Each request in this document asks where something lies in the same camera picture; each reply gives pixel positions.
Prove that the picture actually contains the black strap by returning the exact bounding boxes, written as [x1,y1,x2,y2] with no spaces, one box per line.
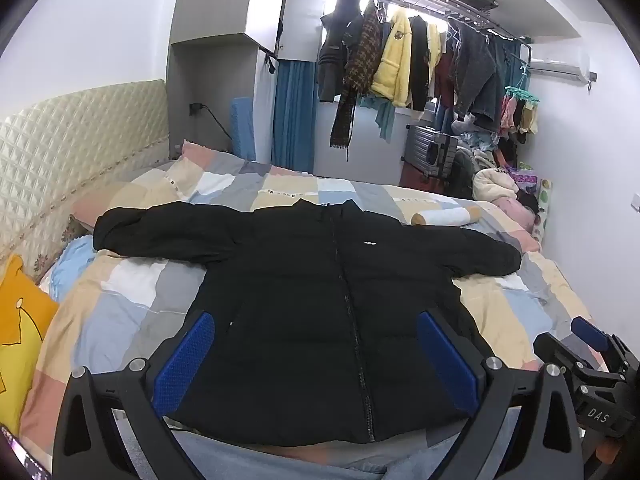
[259,44,279,75]

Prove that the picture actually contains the black puffer jacket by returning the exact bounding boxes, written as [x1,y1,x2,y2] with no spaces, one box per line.
[92,198,523,447]

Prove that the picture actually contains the yellow pillow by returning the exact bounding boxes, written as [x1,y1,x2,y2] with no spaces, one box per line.
[0,254,60,441]

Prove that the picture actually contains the pink hanging garment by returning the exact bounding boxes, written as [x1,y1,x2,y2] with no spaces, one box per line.
[500,96,518,131]

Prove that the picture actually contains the white air conditioner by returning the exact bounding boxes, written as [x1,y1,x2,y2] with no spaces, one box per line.
[527,42,598,86]

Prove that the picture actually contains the silver suitcase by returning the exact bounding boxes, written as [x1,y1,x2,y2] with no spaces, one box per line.
[402,125,458,178]

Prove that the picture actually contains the patchwork bed sheet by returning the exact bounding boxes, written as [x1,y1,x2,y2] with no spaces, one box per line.
[20,140,593,480]

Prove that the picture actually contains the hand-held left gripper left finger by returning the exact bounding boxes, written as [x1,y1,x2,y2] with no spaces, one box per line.
[52,311,216,480]

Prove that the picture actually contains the teal hanging garment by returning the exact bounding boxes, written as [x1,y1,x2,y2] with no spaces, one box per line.
[360,92,396,143]

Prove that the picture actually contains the smartphone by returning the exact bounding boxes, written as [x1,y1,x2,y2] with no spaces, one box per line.
[0,425,51,478]

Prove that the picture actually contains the blue curtain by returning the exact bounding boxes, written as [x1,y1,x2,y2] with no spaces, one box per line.
[274,59,321,176]

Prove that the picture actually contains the dark red hanging garment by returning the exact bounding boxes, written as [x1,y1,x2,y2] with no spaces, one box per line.
[432,50,456,106]

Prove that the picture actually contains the yellow fleece jacket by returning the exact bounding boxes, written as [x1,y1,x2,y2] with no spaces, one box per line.
[370,6,443,111]

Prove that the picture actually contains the cream fleece blanket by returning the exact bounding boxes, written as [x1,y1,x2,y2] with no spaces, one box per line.
[472,167,521,206]

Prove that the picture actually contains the light blue pillow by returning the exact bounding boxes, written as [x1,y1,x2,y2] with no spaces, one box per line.
[50,234,98,303]

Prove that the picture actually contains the cream padded headboard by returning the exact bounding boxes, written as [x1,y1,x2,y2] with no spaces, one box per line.
[0,78,171,281]

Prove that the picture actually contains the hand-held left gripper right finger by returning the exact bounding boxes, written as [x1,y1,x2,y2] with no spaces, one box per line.
[417,310,585,480]

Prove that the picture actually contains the green dotted cloth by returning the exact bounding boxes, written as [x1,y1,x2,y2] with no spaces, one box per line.
[532,177,553,246]

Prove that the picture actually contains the dark red suitcase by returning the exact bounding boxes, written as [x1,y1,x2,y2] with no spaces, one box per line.
[399,160,448,193]

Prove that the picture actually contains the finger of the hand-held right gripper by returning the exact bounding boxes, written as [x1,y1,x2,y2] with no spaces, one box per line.
[532,332,608,386]
[571,316,640,376]

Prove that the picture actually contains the green clip hanger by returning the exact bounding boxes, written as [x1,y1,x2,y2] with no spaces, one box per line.
[502,67,543,108]

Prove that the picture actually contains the black hanging garment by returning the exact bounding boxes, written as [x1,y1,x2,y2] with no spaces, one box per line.
[407,15,432,111]

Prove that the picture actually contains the white paper towel roll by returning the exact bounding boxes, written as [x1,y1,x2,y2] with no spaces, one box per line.
[411,206,482,227]

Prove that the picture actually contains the pile of clothes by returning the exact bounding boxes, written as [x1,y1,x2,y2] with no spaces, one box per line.
[452,115,521,171]

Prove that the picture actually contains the floral pillow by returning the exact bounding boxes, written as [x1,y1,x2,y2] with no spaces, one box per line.
[25,212,96,283]

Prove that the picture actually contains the brown houndstooth coat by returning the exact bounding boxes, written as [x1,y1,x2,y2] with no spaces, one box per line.
[329,2,383,161]

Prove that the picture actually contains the black power cable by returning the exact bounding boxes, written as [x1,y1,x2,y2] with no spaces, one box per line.
[200,105,237,153]

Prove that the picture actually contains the black hanging coat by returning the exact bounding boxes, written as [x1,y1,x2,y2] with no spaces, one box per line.
[317,0,366,103]

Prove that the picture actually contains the grey denim jacket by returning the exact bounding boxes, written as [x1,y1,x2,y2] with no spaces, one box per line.
[447,17,506,133]

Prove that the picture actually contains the person's blue jeans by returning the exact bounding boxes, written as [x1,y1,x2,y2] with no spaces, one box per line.
[170,425,466,480]

